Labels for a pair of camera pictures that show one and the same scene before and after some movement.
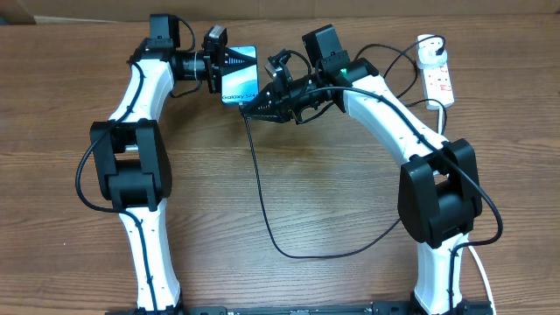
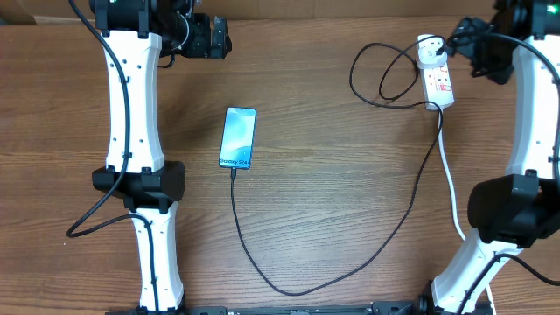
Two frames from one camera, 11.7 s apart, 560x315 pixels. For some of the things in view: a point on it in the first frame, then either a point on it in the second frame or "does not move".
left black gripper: (232, 60) -> (202, 46)
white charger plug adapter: (426, 52) does not move
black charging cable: (386, 79) -> (439, 110)
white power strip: (437, 86) does not move
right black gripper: (284, 108) -> (463, 42)
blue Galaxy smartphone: (241, 87) -> (238, 137)
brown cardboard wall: (140, 10) does not move
